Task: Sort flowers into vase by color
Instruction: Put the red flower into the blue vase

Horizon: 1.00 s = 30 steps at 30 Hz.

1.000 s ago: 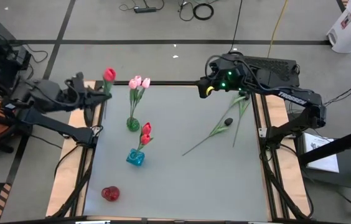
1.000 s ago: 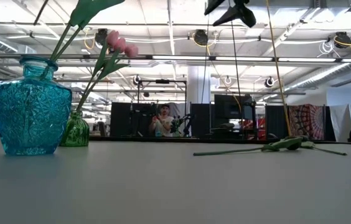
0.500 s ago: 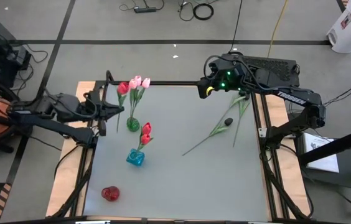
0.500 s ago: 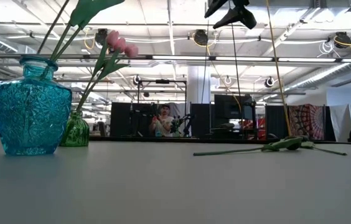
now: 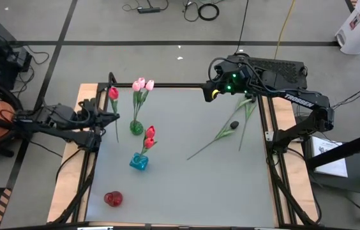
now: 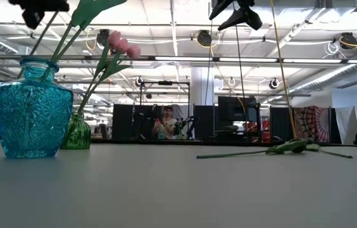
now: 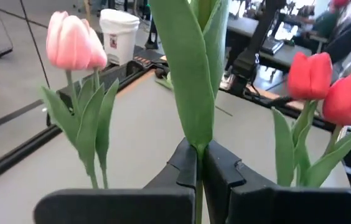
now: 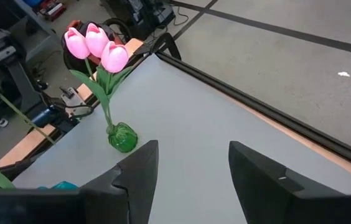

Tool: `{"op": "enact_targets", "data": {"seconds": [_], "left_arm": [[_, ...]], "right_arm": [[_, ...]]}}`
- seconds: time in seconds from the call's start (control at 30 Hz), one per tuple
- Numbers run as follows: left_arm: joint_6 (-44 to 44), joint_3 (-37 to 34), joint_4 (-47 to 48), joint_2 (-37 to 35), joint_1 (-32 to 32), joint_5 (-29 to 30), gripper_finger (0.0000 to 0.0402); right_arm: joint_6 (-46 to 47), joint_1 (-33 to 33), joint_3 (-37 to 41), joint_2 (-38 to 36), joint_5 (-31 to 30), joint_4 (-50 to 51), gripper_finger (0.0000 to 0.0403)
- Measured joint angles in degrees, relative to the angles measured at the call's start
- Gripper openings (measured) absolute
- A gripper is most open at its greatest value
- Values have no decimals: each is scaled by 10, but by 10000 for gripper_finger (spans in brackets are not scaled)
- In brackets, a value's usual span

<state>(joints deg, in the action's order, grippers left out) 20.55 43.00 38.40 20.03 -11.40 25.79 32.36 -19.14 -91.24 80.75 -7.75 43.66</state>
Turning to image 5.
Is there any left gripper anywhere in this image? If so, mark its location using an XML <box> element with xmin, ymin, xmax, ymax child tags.
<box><xmin>80</xmin><ymin>98</ymin><xmax>121</xmax><ymax>137</ymax></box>

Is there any black artificial tulip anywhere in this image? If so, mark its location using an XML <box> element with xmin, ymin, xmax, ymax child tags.
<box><xmin>237</xmin><ymin>101</ymin><xmax>258</xmax><ymax>152</ymax></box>
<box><xmin>210</xmin><ymin>96</ymin><xmax>253</xmax><ymax>141</ymax></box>
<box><xmin>186</xmin><ymin>120</ymin><xmax>240</xmax><ymax>161</ymax></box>

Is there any pink artificial tulip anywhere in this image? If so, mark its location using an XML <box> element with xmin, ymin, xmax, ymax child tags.
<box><xmin>137</xmin><ymin>79</ymin><xmax>156</xmax><ymax>124</ymax></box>
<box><xmin>137</xmin><ymin>77</ymin><xmax>147</xmax><ymax>124</ymax></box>
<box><xmin>131</xmin><ymin>80</ymin><xmax>142</xmax><ymax>124</ymax></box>

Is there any green glass vase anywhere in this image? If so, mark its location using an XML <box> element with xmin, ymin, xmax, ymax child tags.
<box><xmin>130</xmin><ymin>119</ymin><xmax>145</xmax><ymax>136</ymax></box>

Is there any blue glass vase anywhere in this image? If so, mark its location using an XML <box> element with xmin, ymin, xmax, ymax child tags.
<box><xmin>128</xmin><ymin>151</ymin><xmax>150</xmax><ymax>171</ymax></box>

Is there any red glass vase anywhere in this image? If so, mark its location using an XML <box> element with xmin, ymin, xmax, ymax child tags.
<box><xmin>103</xmin><ymin>190</ymin><xmax>124</xmax><ymax>208</ymax></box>

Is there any black perforated computer case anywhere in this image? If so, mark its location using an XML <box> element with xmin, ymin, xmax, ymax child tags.
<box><xmin>246</xmin><ymin>56</ymin><xmax>308</xmax><ymax>103</ymax></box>

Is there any black power strip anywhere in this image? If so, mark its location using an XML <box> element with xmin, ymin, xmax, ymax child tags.
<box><xmin>137</xmin><ymin>6</ymin><xmax>161</xmax><ymax>14</ymax></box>

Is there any orange vacuum cleaner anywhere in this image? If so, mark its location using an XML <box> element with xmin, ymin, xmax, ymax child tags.
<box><xmin>0</xmin><ymin>79</ymin><xmax>27</xmax><ymax>167</ymax></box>

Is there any grey table mat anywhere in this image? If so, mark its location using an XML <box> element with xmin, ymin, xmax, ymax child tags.
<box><xmin>85</xmin><ymin>86</ymin><xmax>277</xmax><ymax>228</ymax></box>

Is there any white paper booklet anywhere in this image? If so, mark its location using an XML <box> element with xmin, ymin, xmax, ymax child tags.
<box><xmin>310</xmin><ymin>135</ymin><xmax>349</xmax><ymax>178</ymax></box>

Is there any black metal stand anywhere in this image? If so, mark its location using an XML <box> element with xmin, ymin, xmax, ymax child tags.
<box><xmin>304</xmin><ymin>126</ymin><xmax>360</xmax><ymax>226</ymax></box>

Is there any white bin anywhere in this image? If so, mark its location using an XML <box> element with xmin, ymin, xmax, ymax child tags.
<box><xmin>334</xmin><ymin>0</ymin><xmax>360</xmax><ymax>55</ymax></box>

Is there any black aluminium table frame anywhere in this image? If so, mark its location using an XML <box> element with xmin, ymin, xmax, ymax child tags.
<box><xmin>52</xmin><ymin>72</ymin><xmax>323</xmax><ymax>230</ymax></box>

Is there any black hanging cable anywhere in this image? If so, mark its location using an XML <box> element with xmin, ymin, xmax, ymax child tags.
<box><xmin>234</xmin><ymin>0</ymin><xmax>250</xmax><ymax>55</ymax></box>

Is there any coiled black cable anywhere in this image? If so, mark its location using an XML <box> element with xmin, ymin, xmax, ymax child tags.
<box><xmin>197</xmin><ymin>2</ymin><xmax>221</xmax><ymax>22</ymax></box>

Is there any yellow hanging cable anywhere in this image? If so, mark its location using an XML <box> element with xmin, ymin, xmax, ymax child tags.
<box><xmin>274</xmin><ymin>0</ymin><xmax>296</xmax><ymax>60</ymax></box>

